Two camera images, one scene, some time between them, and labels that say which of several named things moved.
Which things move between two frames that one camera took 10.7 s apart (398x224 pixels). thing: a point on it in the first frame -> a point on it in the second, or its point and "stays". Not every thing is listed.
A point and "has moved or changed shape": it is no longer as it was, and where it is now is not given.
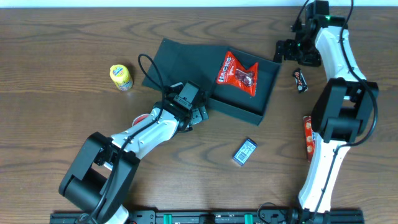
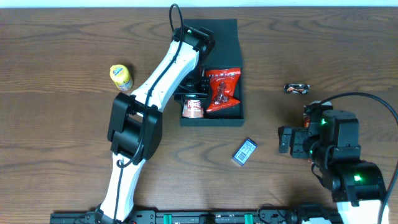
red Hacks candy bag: (232, 73) -> (223, 84)
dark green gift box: (175, 61) -> (224, 53)
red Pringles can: (140, 118) has moved or changed shape
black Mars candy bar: (300, 80) -> (296, 88)
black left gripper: (199, 115) -> (193, 90)
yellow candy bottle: (120, 76) stays
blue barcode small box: (245, 152) stays
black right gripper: (286, 50) -> (296, 142)
